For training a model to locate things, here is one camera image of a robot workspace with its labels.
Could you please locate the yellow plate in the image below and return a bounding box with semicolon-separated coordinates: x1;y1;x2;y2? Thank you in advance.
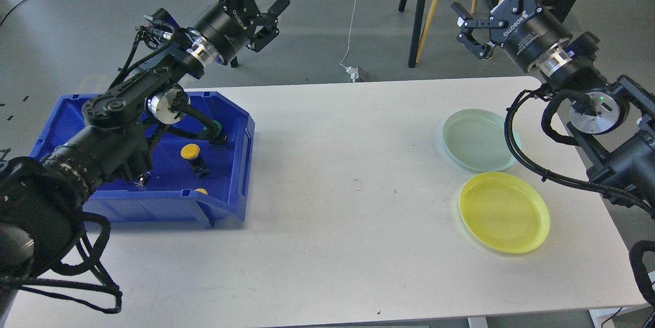
458;172;551;255

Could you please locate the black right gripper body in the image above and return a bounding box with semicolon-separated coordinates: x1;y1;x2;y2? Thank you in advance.
490;0;572;73

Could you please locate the light green plate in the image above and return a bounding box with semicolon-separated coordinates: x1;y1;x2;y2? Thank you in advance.
441;108;517;172

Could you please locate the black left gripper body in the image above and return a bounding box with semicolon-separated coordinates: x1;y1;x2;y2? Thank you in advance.
192;0;262;65

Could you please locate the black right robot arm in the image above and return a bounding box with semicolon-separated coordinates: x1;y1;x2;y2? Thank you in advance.
451;0;654;216

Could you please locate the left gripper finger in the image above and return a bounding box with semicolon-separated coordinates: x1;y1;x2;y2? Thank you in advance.
247;0;290;52

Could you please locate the white power cable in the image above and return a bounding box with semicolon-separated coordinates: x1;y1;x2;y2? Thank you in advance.
339;0;364;83

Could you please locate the yellow push button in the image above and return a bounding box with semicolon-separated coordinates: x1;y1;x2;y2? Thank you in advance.
180;143;211;178

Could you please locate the green push button in bin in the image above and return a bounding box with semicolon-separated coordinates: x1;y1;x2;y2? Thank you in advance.
201;120;228;147

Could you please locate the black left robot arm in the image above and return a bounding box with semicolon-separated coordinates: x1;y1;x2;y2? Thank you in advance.
2;0;290;315

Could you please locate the blue plastic bin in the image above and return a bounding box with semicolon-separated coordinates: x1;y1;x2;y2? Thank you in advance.
29;91;255;230

